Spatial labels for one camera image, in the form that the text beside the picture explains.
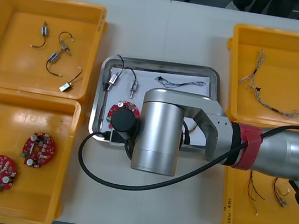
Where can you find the small blue-label metal solenoid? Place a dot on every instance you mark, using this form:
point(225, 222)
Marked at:
point(53, 56)
point(44, 30)
point(114, 78)

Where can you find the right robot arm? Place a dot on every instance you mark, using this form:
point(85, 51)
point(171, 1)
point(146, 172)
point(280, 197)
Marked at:
point(160, 130)

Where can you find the small brass metal solenoid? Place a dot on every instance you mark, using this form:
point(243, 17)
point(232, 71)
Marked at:
point(64, 45)

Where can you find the steel tray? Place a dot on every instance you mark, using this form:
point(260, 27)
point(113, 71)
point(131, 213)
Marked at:
point(98, 104)

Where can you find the white sheet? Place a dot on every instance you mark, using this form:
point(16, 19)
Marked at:
point(149, 75)

